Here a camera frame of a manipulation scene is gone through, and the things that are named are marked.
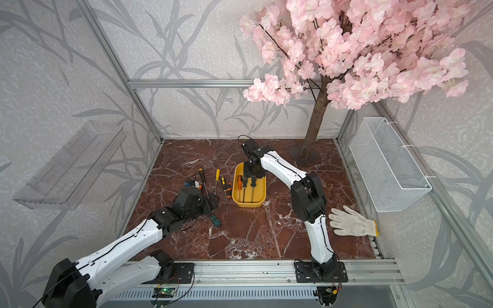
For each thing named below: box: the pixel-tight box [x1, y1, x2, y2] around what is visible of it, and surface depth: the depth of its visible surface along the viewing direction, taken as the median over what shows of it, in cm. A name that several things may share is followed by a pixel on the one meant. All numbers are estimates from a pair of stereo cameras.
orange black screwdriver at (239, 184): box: [237, 175, 243, 203], surface depth 101 cm
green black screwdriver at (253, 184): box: [250, 177, 257, 204], surface depth 101 cm
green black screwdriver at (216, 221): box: [209, 214, 222, 228], surface depth 87 cm
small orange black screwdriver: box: [226, 182, 233, 213], surface depth 98 cm
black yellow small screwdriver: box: [220, 175, 228, 203], surface depth 101 cm
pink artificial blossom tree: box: [240, 0, 469, 161], surface depth 54 cm
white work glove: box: [328, 205, 380, 237], surface depth 87 cm
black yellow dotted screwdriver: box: [242, 173, 248, 204], surface depth 101 cm
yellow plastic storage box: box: [231, 162, 268, 208], surface depth 98 cm
